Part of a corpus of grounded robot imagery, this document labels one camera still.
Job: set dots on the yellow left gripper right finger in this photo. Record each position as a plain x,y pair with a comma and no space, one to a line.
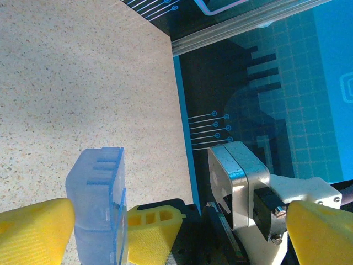
322,237

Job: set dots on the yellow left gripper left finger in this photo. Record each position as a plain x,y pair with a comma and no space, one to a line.
30,234

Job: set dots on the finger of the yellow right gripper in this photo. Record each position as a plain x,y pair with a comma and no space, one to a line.
149,243

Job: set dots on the blue translucent pill organizer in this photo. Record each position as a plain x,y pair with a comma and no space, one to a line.
91,198

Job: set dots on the blue table edge strip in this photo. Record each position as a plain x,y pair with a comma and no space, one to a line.
184,124

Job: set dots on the gear-print blue backdrop panel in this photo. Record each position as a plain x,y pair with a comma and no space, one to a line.
165,16

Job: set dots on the blue circuit-print wall panel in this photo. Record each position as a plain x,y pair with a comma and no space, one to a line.
303,110

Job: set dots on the aluminium frame post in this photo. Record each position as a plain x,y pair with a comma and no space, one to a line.
234,25

